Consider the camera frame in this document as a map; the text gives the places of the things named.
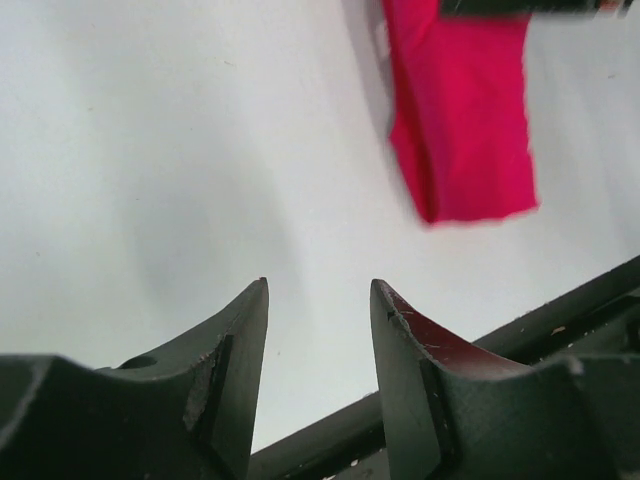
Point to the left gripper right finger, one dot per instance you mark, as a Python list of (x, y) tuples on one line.
[(453, 410)]

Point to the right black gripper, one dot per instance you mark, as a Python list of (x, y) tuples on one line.
[(503, 8)]

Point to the red t-shirt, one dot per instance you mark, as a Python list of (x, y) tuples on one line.
[(460, 130)]

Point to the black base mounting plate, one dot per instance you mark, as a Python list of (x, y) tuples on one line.
[(600, 317)]

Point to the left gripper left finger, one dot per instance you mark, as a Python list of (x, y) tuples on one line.
[(184, 410)]

